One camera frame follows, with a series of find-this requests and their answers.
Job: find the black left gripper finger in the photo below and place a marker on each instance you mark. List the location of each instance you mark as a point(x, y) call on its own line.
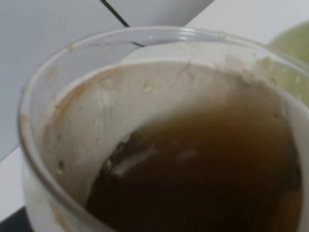
point(17, 222)

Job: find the blue sleeved clear cup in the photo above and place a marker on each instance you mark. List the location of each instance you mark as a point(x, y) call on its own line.
point(163, 129)

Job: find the pale yellow plastic cup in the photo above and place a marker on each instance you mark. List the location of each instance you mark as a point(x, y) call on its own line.
point(291, 70)

